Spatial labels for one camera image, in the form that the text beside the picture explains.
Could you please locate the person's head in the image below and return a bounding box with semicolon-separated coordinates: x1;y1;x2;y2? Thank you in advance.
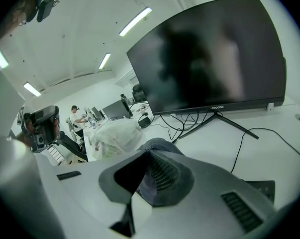
0;0;45;42

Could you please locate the distant black monitor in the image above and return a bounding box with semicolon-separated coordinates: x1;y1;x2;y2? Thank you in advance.
91;107;106;121

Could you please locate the black mesh office chair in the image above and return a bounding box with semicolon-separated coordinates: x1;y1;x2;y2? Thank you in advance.
57;130;89;162

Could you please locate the large black monitor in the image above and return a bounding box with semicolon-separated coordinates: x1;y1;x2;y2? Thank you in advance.
126;0;288;144

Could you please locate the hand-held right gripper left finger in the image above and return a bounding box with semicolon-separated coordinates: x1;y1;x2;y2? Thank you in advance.
36;149;151;239

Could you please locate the person's left forearm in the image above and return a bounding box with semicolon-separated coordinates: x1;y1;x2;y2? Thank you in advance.
14;130;33;149

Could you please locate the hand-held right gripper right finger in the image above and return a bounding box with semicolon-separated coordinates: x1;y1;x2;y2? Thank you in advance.
131;150;278;238

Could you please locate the black head-mounted camera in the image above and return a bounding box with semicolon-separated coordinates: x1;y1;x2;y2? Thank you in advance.
36;0;59;23

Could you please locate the dark blue cloth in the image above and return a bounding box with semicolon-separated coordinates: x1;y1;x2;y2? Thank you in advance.
136;137;188;207

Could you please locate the long black cable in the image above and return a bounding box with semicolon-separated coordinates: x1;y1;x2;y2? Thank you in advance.
230;127;300;173

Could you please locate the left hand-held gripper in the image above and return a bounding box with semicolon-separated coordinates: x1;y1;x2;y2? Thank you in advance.
17;105;61;154

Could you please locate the translucent white plastic bag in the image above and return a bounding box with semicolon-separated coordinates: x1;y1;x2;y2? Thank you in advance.
89;118;143;159

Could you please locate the grey-backed monitor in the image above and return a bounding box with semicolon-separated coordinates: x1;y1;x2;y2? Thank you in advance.
101;100;134;121

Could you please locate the black power brick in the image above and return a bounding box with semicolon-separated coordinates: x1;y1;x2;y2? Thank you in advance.
138;116;152;129

